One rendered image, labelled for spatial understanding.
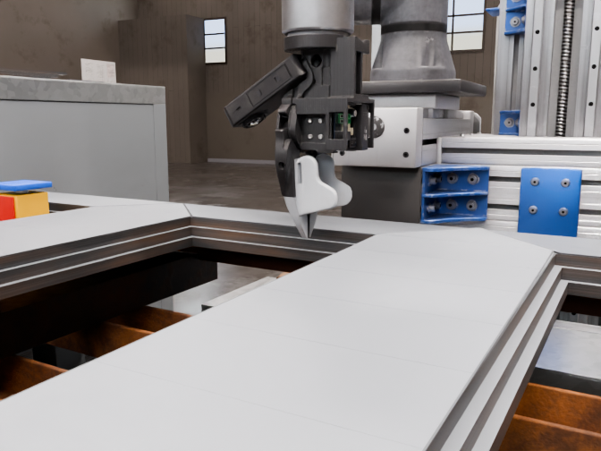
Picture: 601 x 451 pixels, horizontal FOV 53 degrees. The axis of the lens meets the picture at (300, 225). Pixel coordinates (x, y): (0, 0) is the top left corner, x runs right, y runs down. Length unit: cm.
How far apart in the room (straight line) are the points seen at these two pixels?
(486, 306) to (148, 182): 107
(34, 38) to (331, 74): 1304
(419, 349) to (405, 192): 64
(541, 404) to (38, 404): 47
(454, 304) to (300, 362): 14
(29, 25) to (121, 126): 1226
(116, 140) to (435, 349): 107
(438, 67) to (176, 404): 87
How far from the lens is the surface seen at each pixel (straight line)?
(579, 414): 64
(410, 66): 106
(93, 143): 129
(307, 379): 30
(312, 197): 64
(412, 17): 108
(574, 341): 91
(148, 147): 140
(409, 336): 36
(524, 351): 43
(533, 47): 113
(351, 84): 62
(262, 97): 66
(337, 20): 63
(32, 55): 1352
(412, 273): 50
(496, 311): 42
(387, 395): 29
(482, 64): 1200
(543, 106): 114
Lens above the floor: 98
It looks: 10 degrees down
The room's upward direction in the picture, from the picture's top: straight up
